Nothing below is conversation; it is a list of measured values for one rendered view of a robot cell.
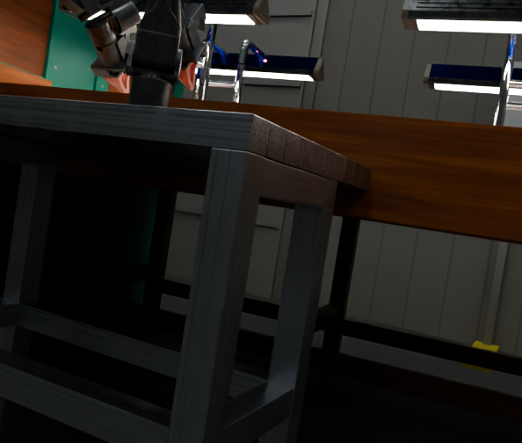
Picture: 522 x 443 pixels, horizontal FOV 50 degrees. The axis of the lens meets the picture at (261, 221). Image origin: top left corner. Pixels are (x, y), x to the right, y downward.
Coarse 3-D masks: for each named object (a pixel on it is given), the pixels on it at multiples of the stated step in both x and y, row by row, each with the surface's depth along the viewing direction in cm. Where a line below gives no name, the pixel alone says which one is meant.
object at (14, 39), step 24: (0, 0) 164; (24, 0) 172; (48, 0) 181; (0, 24) 165; (24, 24) 173; (48, 24) 182; (72, 24) 192; (0, 48) 166; (24, 48) 174; (48, 48) 183; (72, 48) 193; (48, 72) 184; (72, 72) 195
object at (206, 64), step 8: (208, 24) 165; (216, 24) 165; (208, 32) 165; (208, 40) 165; (208, 48) 165; (208, 56) 165; (200, 64) 166; (208, 64) 166; (200, 72) 166; (208, 72) 166; (200, 80) 166; (208, 80) 166; (200, 88) 166; (200, 96) 166
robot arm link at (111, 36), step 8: (104, 16) 133; (112, 16) 133; (88, 24) 132; (96, 24) 131; (104, 24) 131; (112, 24) 135; (88, 32) 132; (96, 32) 131; (104, 32) 132; (112, 32) 134; (96, 40) 133; (104, 40) 133; (112, 40) 135
